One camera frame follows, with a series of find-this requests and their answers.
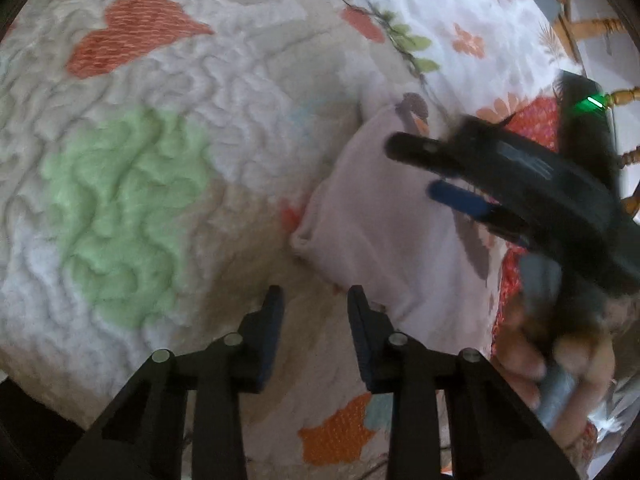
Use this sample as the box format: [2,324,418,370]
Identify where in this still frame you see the wooden chair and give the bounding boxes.
[550,0,640,216]

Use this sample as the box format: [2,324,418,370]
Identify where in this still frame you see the person's right hand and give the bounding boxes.
[492,305,617,450]

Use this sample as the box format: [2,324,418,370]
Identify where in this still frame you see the quilted patchwork blanket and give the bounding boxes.
[0,0,496,480]

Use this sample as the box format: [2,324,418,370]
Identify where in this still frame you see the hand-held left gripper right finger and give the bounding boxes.
[346,285,581,480]

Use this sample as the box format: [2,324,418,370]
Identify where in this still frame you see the white knit sweater orange flowers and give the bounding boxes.
[290,92,506,356]

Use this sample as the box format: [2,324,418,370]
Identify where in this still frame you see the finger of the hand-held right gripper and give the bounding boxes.
[426,180,531,248]
[385,131,453,168]

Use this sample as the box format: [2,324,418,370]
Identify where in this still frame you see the white floral pillow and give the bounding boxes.
[320,0,586,126]

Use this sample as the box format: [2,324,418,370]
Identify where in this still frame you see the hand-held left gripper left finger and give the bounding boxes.
[52,285,286,480]

